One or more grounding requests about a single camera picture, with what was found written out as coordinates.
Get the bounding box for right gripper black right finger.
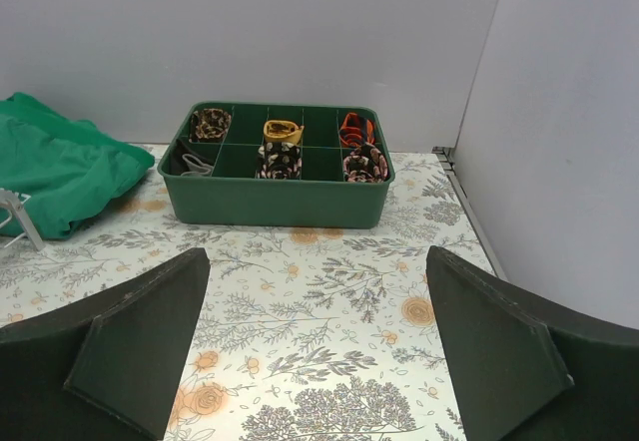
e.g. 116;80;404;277
426;246;638;440

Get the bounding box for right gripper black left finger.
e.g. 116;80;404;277
1;247;210;440

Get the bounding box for green cloth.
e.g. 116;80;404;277
1;93;155;240

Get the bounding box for grey black folded sock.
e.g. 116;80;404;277
166;139;219;177

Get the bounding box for green compartment organizer box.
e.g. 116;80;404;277
158;101;394;228

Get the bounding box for leopard print rolled sock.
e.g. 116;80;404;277
189;108;232;143

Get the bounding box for black pink floral rolled sock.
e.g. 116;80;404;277
256;142;303;180

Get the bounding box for yellow rolled sock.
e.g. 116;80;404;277
263;120;305;145

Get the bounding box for orange black rolled sock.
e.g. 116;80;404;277
338;112;378;148

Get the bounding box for silver wire dish rack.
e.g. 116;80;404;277
1;189;45;251

